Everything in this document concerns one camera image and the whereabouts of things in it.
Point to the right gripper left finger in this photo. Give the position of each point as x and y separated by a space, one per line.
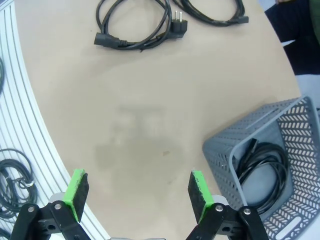
76 195

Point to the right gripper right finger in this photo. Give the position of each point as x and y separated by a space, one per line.
200 195

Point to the grey plastic lattice basket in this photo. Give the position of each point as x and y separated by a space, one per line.
225 150

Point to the aluminium table frame rail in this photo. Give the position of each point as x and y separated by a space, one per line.
20 112

